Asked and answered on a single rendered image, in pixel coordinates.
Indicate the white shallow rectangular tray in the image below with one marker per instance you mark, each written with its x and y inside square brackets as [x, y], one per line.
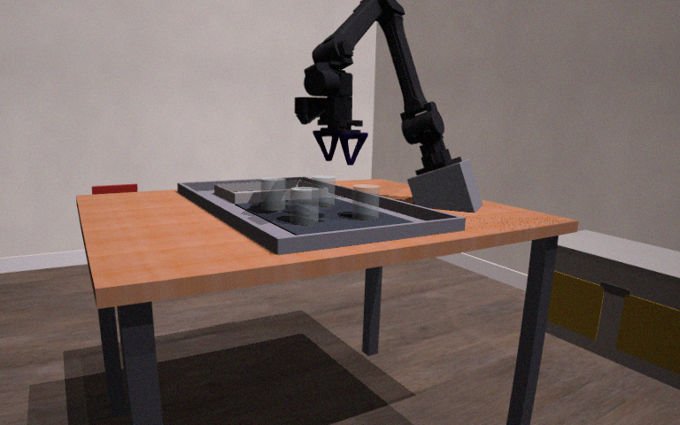
[234, 192]

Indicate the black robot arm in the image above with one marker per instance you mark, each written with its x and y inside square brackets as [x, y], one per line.
[326, 77]

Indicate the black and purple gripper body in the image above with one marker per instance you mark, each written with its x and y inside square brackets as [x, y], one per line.
[342, 126]

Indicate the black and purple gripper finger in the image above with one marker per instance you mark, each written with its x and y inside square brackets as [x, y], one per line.
[318, 134]
[344, 137]

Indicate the clear glass cylinder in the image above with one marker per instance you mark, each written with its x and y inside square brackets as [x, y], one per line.
[273, 194]
[365, 202]
[326, 185]
[304, 206]

